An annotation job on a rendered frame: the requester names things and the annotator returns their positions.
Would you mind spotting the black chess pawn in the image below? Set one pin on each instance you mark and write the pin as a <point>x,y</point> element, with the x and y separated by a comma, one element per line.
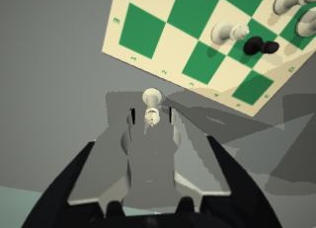
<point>255,44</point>

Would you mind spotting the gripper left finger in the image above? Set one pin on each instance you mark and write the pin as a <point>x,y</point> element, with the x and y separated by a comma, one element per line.
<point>99,174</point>

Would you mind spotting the green and cream chessboard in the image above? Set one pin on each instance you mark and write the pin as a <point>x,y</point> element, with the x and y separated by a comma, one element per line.
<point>172,39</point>

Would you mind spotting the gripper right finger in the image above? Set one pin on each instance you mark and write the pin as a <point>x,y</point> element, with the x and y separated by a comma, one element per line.
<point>216,182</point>

